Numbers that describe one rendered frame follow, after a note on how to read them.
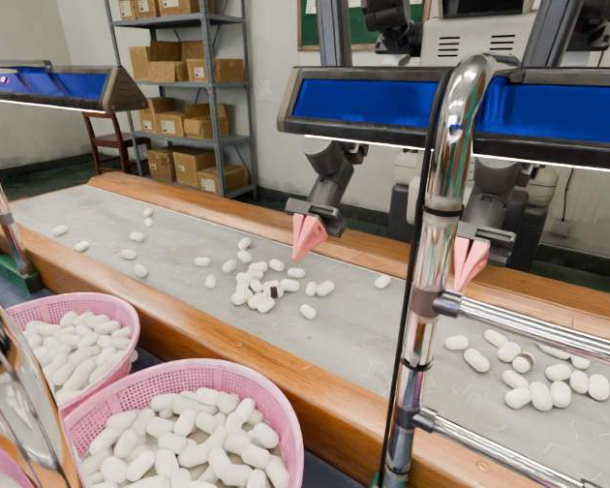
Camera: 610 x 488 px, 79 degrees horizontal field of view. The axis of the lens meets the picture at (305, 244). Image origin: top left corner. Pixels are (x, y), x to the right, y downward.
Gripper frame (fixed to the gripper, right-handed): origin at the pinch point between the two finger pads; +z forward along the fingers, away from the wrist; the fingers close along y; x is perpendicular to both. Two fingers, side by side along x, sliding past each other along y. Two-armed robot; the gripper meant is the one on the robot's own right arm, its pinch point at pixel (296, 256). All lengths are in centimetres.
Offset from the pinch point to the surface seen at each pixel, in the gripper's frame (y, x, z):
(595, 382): 43.9, 5.0, 2.6
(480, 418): 33.0, -1.0, 12.5
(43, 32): -451, 73, -174
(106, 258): -41.7, -1.8, 13.5
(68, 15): -434, 75, -202
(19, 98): -63, -24, -8
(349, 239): -0.1, 17.3, -12.3
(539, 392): 38.2, 1.3, 6.8
